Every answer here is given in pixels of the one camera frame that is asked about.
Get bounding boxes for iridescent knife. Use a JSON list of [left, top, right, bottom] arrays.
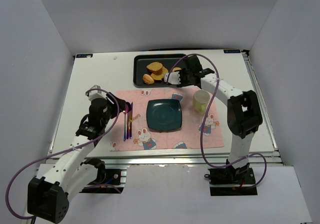
[[128, 102, 133, 139]]

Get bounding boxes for bread slice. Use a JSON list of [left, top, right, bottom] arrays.
[[151, 67, 169, 81], [146, 61, 163, 73]]

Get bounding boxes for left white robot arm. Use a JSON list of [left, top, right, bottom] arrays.
[[27, 94, 131, 224]]

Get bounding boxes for metal food tongs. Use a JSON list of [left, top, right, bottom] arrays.
[[164, 77, 171, 85]]

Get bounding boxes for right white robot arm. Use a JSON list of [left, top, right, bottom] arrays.
[[177, 53, 263, 170]]

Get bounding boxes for bread slice top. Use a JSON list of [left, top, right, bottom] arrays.
[[146, 61, 163, 73]]

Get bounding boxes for round yellow bun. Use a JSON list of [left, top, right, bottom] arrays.
[[172, 67, 182, 72]]

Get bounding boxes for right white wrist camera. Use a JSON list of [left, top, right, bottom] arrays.
[[164, 71, 181, 85]]

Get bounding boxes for small oval sesame bun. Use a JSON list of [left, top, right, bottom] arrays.
[[142, 74, 155, 85]]

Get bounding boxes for black baking tray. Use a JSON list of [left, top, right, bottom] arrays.
[[133, 53, 185, 88]]

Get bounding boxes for pale green mug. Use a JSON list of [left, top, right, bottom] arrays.
[[192, 89, 211, 114]]

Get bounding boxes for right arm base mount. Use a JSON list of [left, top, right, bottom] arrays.
[[204, 166, 258, 197]]

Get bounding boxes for pink bunny placemat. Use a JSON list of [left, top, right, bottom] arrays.
[[110, 88, 224, 151]]

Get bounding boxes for dark green square plate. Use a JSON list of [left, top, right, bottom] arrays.
[[146, 98, 183, 132]]

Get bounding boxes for bread slice bottom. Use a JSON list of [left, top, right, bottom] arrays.
[[151, 67, 169, 81]]

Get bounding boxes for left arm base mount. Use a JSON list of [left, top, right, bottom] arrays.
[[80, 158, 124, 194]]

